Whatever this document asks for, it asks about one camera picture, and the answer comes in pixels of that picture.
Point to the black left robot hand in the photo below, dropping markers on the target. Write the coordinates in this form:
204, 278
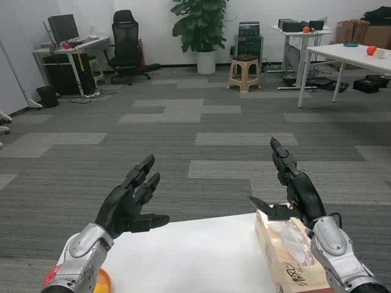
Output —
119, 204

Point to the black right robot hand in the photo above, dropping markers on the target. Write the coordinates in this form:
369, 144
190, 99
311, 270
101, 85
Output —
305, 195

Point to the orange beige tissue box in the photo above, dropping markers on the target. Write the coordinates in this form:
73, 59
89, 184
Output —
275, 244

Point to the orange plastic plate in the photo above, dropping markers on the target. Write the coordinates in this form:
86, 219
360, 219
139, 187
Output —
106, 277

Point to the black equipment bag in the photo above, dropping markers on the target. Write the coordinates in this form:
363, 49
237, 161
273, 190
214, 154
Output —
323, 84

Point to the white power strip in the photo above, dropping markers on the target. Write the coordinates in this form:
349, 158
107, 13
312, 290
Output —
91, 94

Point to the black trash bin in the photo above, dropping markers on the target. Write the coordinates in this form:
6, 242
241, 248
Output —
47, 97

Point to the black hard case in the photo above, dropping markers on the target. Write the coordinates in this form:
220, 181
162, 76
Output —
371, 84

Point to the beige plastic stool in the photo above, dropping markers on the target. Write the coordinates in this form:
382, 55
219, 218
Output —
244, 76

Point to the small beige stool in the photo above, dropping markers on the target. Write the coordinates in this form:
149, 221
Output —
96, 71

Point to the black cabinet under desk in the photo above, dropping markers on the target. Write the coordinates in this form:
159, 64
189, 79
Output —
61, 76

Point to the white chair base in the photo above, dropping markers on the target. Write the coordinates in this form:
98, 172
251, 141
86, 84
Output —
4, 117

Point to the large white table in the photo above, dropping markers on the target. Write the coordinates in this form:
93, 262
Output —
351, 55

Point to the yellow hanging strip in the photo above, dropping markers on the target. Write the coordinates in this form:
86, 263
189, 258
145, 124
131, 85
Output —
80, 61

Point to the orange ball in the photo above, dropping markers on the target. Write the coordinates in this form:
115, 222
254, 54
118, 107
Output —
371, 50

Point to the white round object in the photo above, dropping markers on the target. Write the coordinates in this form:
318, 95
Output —
380, 54

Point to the green black cabinet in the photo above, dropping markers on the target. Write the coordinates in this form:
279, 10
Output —
249, 45

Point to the white room divider panel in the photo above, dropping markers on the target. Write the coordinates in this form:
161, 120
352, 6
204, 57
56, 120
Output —
12, 82

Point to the white standing desk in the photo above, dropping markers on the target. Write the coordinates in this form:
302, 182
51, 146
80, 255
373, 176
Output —
317, 32

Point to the black office chair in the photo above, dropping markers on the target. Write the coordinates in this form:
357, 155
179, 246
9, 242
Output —
125, 39

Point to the white desk with monitor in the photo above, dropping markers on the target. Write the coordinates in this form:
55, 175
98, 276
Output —
91, 41

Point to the small orange toy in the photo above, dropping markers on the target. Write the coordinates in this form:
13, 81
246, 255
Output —
306, 29

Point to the black boxes on desk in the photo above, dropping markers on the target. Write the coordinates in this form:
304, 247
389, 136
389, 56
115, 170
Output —
290, 26

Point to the brown cardboard boxes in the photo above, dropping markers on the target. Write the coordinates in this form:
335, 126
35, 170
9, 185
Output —
375, 35

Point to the black computer monitor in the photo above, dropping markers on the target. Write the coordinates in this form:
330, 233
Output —
64, 27

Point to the black bag on cardboard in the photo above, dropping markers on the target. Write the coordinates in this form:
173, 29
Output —
378, 13

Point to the green potted plant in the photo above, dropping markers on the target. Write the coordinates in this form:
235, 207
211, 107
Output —
198, 24

